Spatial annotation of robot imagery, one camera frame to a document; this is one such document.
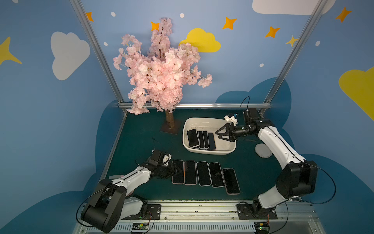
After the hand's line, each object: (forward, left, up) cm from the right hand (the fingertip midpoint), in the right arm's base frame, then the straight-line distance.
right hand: (219, 134), depth 78 cm
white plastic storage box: (+25, +1, -23) cm, 34 cm away
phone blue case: (+6, +8, -22) cm, 24 cm away
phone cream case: (+12, +15, -23) cm, 30 cm away
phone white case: (-13, +7, -24) cm, 28 cm away
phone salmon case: (+9, +1, -23) cm, 24 cm away
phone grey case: (+10, +5, -22) cm, 24 cm away
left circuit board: (-42, +39, -24) cm, 62 cm away
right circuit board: (-38, -23, -27) cm, 52 cm away
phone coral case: (-17, +22, -25) cm, 37 cm away
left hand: (-13, +22, -21) cm, 33 cm away
